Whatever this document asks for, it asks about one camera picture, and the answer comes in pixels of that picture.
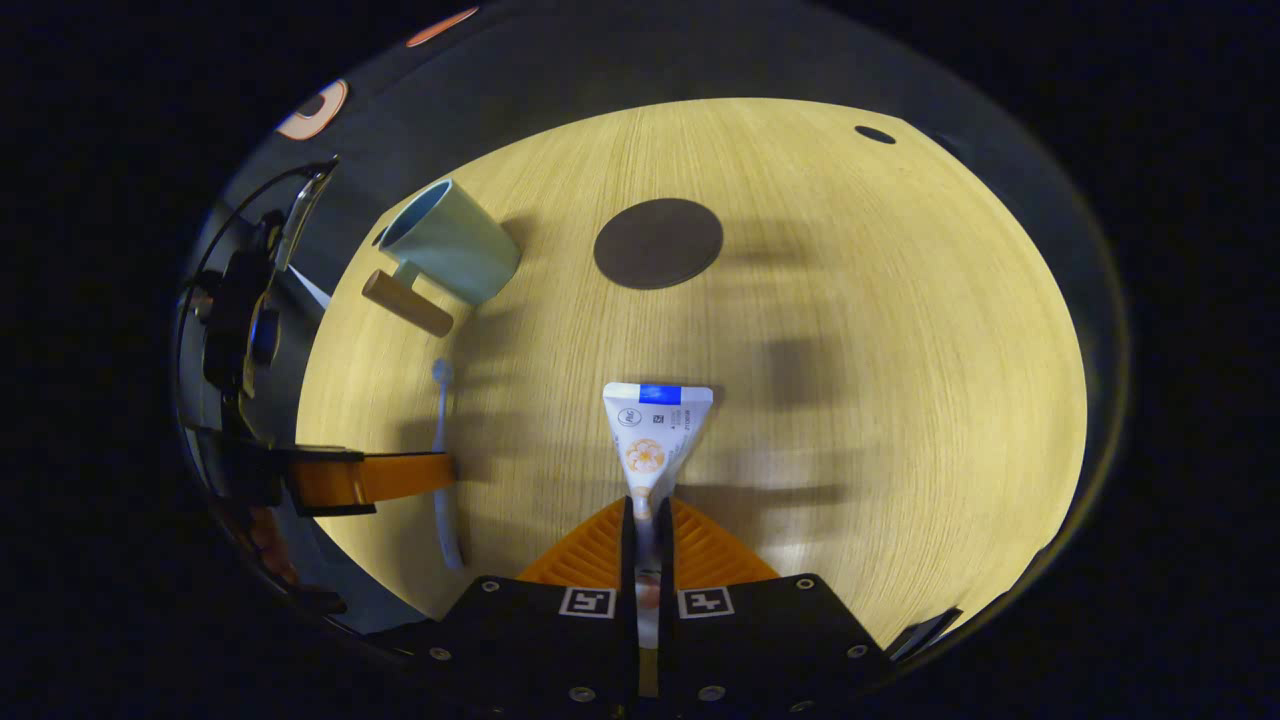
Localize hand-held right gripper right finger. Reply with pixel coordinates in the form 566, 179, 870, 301
656, 496, 893, 720

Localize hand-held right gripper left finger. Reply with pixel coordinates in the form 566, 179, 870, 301
395, 496, 639, 720

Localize light blue toothbrush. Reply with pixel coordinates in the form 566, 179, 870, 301
430, 359, 467, 572

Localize light blue cup wooden handle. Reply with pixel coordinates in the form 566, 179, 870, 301
361, 178, 522, 339

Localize white toothpaste tube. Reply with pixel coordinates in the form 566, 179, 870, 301
602, 381, 715, 651

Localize dark round coaster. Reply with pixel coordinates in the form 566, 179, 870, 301
593, 197, 725, 292

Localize dark metal bar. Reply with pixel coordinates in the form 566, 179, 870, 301
884, 606, 963, 663

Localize black backdrop cloth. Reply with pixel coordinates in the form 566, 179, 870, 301
190, 0, 1131, 441

